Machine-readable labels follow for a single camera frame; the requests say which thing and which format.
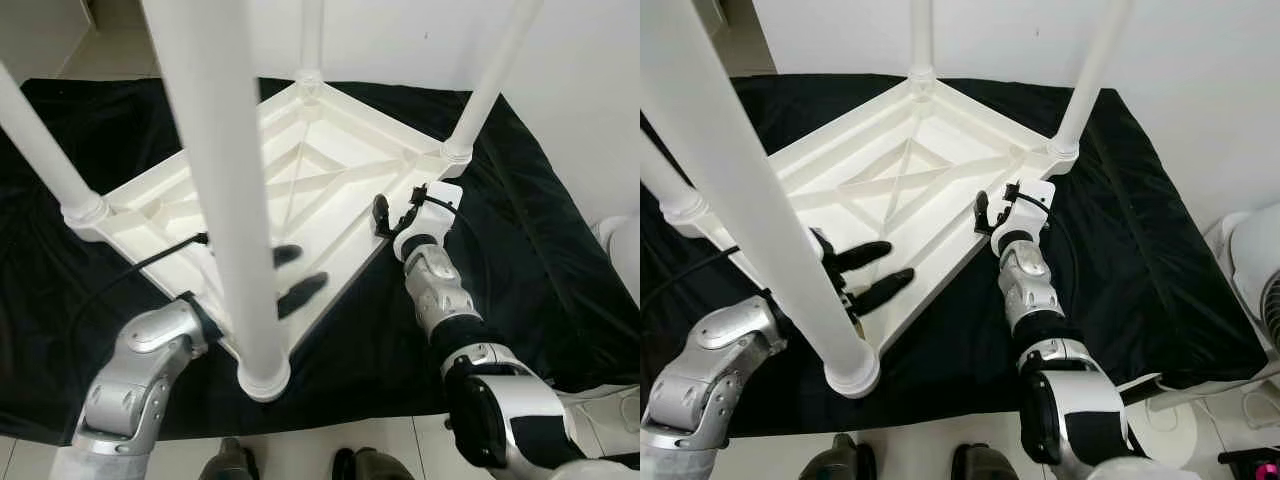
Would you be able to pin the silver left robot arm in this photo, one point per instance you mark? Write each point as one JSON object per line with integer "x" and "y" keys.
{"x": 700, "y": 380}
{"x": 130, "y": 380}

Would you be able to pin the white plastic table top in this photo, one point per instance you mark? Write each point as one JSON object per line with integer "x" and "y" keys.
{"x": 340, "y": 150}
{"x": 930, "y": 160}

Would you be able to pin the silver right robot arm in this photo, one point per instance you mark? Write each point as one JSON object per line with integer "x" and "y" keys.
{"x": 440, "y": 290}
{"x": 1030, "y": 290}

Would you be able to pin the black table cloth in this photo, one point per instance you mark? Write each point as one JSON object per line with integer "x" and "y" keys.
{"x": 1150, "y": 250}
{"x": 560, "y": 250}

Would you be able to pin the black metal table leg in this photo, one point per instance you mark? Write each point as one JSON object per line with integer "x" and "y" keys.
{"x": 1140, "y": 390}

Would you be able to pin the grey robot foot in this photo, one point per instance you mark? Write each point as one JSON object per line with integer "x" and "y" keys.
{"x": 230, "y": 462}
{"x": 838, "y": 460}
{"x": 985, "y": 462}
{"x": 375, "y": 465}

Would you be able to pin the grey right robot foot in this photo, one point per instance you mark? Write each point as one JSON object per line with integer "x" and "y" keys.
{"x": 375, "y": 465}
{"x": 985, "y": 462}

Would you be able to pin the magenta vacuum cleaner part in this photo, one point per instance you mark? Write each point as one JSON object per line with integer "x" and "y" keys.
{"x": 1265, "y": 457}

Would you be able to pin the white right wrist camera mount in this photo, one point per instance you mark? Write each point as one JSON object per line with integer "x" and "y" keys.
{"x": 440, "y": 195}
{"x": 1035, "y": 192}

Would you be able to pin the black metal rack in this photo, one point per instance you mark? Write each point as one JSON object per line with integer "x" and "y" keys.
{"x": 1240, "y": 465}

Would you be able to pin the grey left robot foot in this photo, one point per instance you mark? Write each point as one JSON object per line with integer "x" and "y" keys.
{"x": 230, "y": 462}
{"x": 838, "y": 460}

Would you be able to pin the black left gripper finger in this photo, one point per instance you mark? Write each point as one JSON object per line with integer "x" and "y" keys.
{"x": 287, "y": 255}
{"x": 883, "y": 290}
{"x": 865, "y": 255}
{"x": 303, "y": 294}

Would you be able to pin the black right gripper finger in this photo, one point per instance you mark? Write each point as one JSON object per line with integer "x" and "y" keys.
{"x": 982, "y": 212}
{"x": 381, "y": 215}

